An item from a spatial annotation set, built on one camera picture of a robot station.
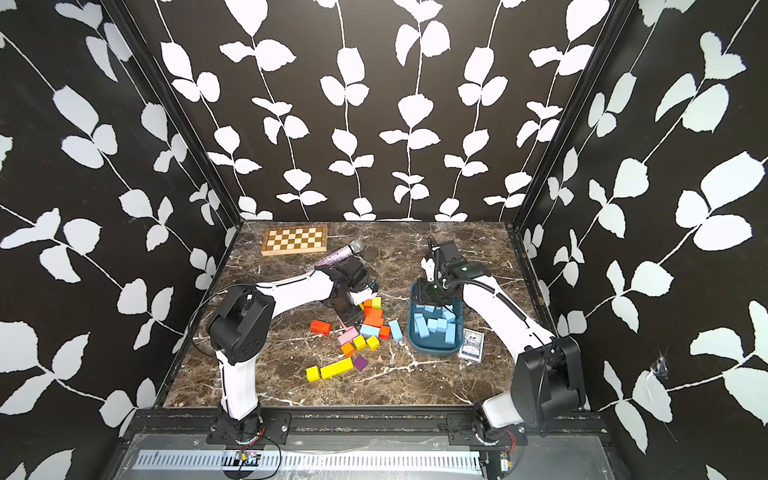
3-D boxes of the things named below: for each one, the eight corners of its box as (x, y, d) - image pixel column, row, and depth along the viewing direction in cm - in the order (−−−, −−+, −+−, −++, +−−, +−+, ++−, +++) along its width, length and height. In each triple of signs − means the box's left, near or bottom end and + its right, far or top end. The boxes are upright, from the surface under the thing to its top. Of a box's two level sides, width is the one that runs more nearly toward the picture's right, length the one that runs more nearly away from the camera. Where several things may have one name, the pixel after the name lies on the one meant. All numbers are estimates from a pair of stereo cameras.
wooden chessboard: (262, 255, 111) (260, 251, 109) (268, 231, 119) (266, 226, 117) (326, 251, 113) (325, 246, 111) (327, 227, 121) (326, 222, 119)
